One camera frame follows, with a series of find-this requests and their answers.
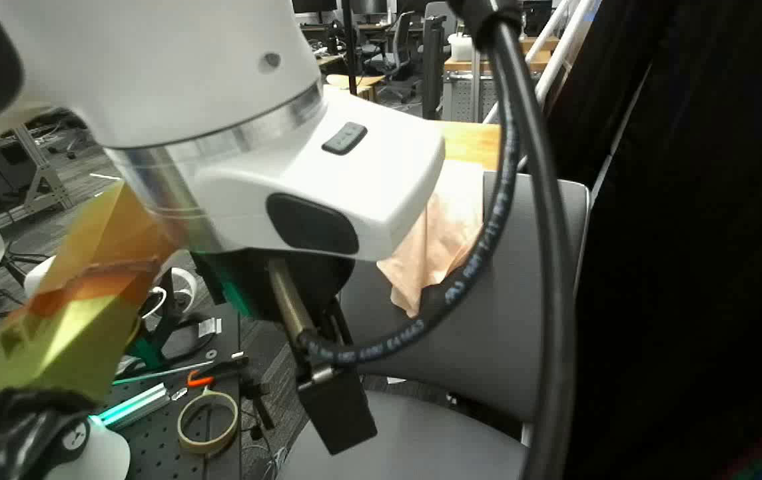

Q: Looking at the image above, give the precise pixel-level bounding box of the pale pink cloth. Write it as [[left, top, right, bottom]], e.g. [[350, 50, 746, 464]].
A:
[[377, 156, 490, 319]]

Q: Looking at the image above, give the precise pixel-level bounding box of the thick black cable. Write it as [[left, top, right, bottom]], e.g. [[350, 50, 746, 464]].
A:
[[456, 0, 581, 480]]

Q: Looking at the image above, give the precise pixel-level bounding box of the orange handled tool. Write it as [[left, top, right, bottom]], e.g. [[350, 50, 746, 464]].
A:
[[182, 348, 253, 392]]

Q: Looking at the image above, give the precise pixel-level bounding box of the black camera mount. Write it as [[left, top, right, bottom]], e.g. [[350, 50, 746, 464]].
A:
[[0, 387, 95, 480]]

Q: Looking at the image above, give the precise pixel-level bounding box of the yellow translucent block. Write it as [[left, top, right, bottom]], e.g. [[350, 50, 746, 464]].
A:
[[0, 182, 182, 412]]

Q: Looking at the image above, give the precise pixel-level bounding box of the teal green tool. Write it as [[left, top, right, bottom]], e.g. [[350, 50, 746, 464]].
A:
[[96, 380, 173, 431]]

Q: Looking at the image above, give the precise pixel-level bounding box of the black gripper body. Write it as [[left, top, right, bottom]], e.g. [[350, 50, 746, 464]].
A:
[[193, 250, 381, 459]]

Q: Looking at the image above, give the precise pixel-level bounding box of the tape roll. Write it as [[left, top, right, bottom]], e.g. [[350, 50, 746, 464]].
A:
[[173, 387, 242, 459]]

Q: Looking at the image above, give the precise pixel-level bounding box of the white metal pole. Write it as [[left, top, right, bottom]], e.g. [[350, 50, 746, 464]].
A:
[[484, 0, 606, 127]]

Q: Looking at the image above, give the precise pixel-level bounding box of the white black mug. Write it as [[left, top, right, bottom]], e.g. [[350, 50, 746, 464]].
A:
[[139, 264, 200, 336]]

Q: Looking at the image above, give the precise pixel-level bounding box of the black cable with white print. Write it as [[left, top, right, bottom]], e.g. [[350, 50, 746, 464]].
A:
[[297, 88, 526, 371]]

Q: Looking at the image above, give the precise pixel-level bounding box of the black curtain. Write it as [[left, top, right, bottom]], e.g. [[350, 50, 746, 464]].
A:
[[549, 0, 762, 480]]

